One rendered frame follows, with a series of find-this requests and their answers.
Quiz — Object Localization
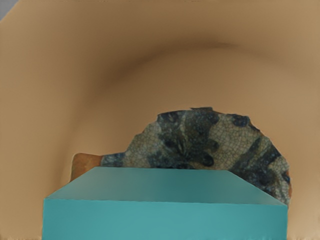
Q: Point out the tan plate with blue pattern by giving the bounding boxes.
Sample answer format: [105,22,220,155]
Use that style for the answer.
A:
[0,0,320,240]

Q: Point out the teal cube block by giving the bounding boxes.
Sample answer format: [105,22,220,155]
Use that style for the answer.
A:
[42,166,288,240]

